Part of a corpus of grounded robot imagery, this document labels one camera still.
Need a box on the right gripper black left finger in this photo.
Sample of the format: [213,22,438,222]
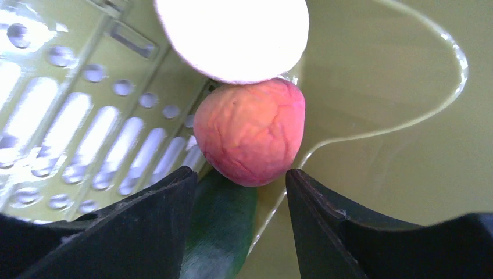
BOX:
[1,166,198,278]

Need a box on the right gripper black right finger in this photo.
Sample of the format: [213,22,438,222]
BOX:
[285,169,492,278]

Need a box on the dark green toy avocado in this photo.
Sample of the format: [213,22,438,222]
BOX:
[180,170,258,278]

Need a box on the olive green plastic basket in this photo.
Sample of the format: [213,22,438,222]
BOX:
[1,1,492,256]

